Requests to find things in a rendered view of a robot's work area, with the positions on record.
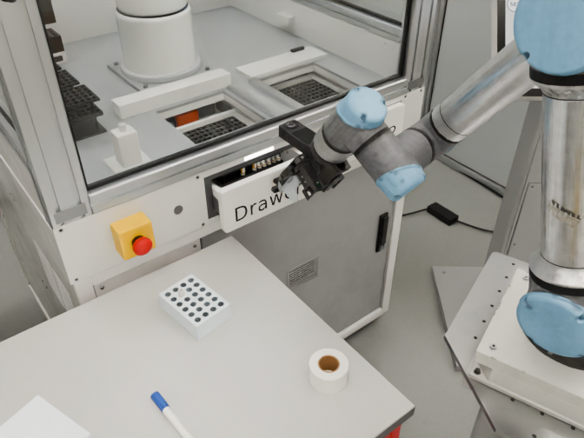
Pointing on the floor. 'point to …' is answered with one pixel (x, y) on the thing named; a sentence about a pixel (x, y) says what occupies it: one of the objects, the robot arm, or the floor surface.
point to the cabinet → (314, 235)
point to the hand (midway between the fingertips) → (288, 182)
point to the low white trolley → (197, 362)
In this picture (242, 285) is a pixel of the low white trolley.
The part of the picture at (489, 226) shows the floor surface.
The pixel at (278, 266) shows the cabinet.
